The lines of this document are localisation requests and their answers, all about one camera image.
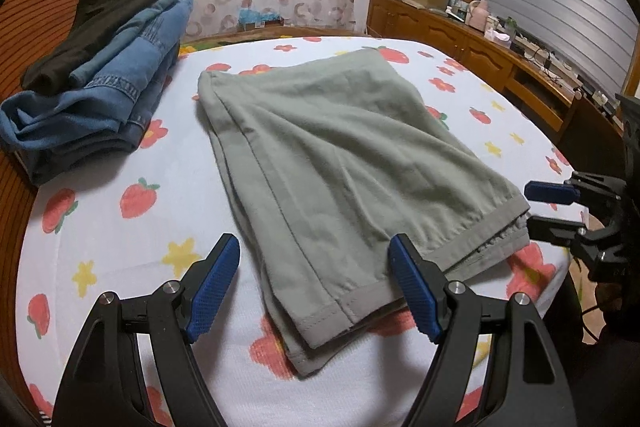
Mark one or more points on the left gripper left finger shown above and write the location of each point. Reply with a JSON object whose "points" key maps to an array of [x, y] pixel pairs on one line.
{"points": [[204, 286]]}

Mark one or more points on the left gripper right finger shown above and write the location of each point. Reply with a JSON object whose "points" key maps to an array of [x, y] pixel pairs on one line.
{"points": [[423, 286]]}

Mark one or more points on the white tissue box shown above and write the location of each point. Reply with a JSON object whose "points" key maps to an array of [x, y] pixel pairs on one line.
{"points": [[501, 38]]}

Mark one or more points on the grey-green pants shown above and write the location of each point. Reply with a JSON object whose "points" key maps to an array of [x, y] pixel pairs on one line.
{"points": [[323, 163]]}

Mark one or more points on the white fruit-print bed sheet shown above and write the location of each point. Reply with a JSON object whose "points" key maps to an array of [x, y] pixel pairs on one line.
{"points": [[130, 222]]}

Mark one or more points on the blue item at headboard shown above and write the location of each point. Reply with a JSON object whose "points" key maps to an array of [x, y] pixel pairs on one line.
{"points": [[251, 19]]}

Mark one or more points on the pink kettle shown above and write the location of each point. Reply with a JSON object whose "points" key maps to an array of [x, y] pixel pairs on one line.
{"points": [[477, 14]]}

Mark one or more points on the folded black garment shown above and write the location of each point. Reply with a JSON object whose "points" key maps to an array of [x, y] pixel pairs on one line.
{"points": [[95, 24]]}

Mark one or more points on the brown louvered wardrobe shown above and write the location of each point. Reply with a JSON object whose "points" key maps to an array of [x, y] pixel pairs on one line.
{"points": [[30, 29]]}

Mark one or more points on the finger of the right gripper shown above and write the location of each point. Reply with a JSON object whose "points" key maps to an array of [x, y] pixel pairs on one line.
{"points": [[556, 232], [561, 194]]}

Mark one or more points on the folded blue jeans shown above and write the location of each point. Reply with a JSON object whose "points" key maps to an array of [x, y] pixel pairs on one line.
{"points": [[121, 96]]}

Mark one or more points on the wooden sideboard cabinet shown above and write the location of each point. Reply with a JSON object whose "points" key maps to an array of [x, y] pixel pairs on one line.
{"points": [[568, 118]]}

